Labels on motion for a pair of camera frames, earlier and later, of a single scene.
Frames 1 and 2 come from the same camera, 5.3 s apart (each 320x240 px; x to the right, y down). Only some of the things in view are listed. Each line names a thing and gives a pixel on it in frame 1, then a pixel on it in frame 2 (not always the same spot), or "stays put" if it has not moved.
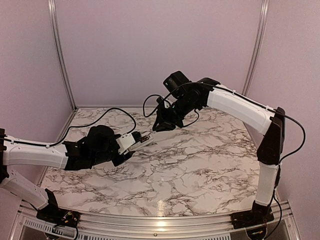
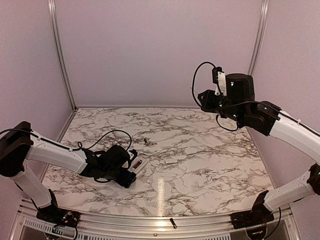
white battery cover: [171, 161] stays put
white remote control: [145, 139] -> [137, 164]
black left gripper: [125, 157] -> [129, 178]
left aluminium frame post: [51, 5] stays put
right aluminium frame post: [258, 47] stays put
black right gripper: [164, 123] -> [206, 103]
